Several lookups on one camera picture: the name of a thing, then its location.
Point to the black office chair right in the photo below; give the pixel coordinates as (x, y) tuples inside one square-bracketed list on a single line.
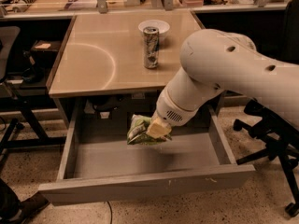
[(281, 140)]

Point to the black shoe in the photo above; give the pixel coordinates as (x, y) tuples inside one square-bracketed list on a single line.
[(29, 208)]

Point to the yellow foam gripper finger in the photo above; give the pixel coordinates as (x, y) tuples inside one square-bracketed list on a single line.
[(158, 128)]

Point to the open grey top drawer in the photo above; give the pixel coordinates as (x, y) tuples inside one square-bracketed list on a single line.
[(99, 165)]

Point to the grey cabinet counter unit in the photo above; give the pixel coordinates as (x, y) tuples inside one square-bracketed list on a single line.
[(104, 55)]

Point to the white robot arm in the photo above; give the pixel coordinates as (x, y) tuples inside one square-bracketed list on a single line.
[(213, 61)]

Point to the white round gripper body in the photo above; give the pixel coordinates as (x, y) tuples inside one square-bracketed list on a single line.
[(172, 110)]

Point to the tall slim drink can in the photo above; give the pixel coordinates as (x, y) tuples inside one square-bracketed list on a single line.
[(151, 46)]

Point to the white paper bowl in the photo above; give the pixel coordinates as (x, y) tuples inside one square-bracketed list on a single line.
[(162, 26)]

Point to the black desk frame left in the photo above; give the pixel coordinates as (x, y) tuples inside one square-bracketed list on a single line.
[(42, 139)]

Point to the green jalapeno chip bag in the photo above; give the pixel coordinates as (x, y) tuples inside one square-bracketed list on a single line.
[(137, 134)]

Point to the black chair left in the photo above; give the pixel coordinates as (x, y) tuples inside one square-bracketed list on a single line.
[(8, 36)]

